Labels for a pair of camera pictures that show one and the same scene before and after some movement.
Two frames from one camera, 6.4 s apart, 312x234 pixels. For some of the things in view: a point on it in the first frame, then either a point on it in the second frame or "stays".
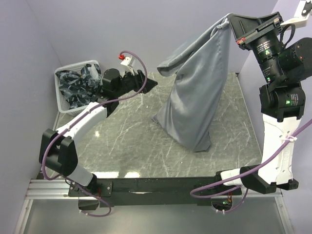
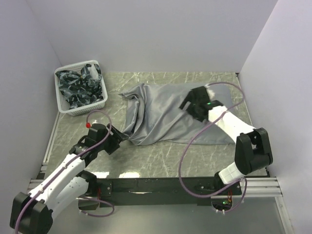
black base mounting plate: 152,191 stays
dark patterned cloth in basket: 80,90 stays
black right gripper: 246,30 to 189,98
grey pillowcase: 188,113 to 155,116
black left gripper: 149,85 to 116,137
